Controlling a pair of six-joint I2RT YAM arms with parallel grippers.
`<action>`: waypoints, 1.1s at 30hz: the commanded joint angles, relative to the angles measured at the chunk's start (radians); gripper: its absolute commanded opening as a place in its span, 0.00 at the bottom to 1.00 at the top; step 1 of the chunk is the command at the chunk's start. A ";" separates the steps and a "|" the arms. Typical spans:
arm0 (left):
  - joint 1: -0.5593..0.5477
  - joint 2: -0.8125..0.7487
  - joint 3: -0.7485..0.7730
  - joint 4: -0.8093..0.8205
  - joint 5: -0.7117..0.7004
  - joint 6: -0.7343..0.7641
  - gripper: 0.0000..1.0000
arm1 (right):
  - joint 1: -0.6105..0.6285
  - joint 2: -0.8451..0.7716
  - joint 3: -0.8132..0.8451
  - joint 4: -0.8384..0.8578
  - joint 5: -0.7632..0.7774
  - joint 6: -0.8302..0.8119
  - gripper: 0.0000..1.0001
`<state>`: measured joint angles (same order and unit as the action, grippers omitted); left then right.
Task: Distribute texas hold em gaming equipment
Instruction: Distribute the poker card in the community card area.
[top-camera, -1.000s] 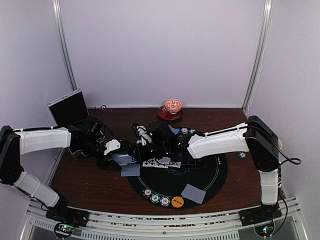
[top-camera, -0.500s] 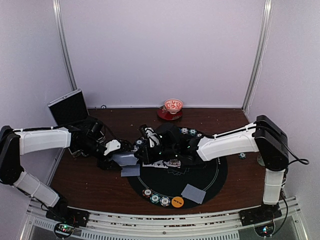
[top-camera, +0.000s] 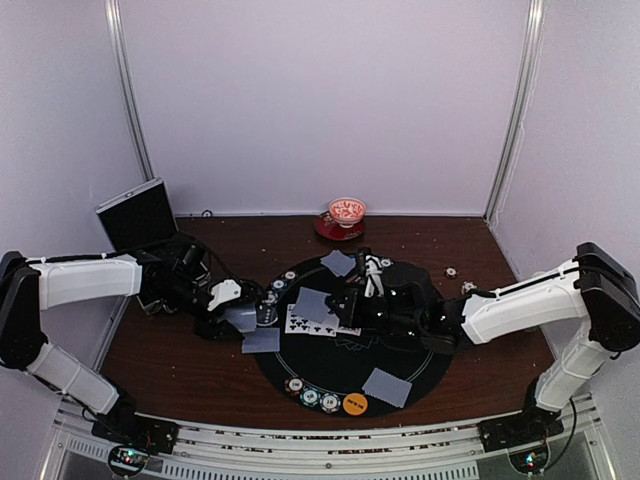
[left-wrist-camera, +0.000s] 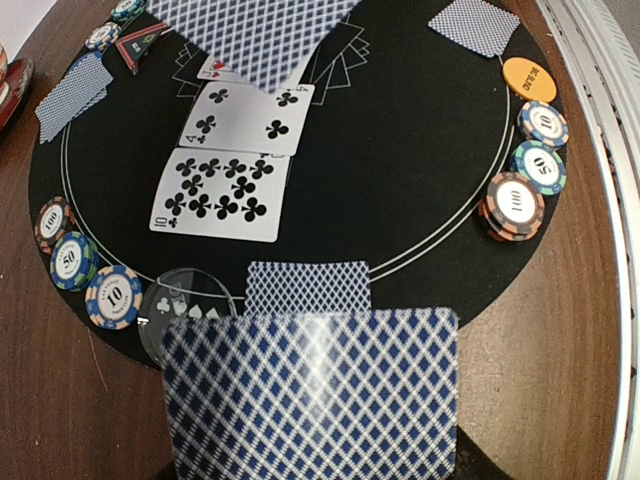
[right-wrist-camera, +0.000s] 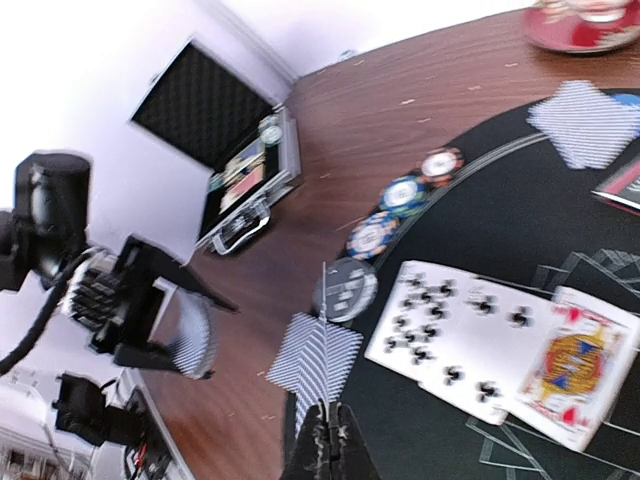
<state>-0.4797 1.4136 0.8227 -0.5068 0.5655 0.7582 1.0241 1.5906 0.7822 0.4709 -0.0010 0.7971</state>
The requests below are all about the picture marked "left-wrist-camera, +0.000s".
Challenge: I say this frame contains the blue cream chips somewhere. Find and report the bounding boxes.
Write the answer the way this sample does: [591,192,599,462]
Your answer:
[85,22,121,52]
[517,100,569,150]
[85,265,143,330]

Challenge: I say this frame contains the blue patterned card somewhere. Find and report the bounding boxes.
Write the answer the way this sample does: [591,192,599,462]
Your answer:
[149,147,290,243]

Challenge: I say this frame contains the jack of hearts card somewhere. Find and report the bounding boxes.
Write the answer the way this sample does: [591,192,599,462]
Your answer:
[196,55,238,82]

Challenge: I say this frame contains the red black triangle marker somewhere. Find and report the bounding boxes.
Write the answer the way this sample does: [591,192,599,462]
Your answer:
[116,22,168,75]

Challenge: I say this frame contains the single grey playing card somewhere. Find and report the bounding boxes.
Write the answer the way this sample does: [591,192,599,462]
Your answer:
[35,52,113,144]

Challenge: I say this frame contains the orange big blind button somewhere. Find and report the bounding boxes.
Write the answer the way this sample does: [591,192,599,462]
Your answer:
[502,57,557,103]

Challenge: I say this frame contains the green chips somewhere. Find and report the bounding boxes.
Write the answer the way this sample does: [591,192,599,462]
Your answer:
[111,0,147,22]
[510,140,567,196]
[49,231,100,292]

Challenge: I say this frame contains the grey playing card deck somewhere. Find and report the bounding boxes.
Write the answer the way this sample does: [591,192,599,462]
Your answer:
[161,307,458,479]

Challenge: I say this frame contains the grey dealer button disc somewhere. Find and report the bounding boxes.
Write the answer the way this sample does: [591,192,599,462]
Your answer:
[137,267,237,367]

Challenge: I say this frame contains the black round poker mat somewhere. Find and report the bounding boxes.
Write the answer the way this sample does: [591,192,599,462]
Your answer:
[29,1,538,323]

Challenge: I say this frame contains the front aluminium rail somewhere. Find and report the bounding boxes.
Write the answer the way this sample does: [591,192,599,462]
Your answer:
[534,0,640,480]

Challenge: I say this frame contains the dark red saucer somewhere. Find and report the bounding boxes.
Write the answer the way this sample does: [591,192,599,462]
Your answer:
[1,57,35,130]

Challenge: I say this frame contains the orange black chips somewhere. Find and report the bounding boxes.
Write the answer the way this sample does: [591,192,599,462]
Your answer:
[34,196,76,255]
[478,172,545,243]

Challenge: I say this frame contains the four of clubs card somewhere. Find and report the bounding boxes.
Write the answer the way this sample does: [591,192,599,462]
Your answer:
[178,81,315,156]

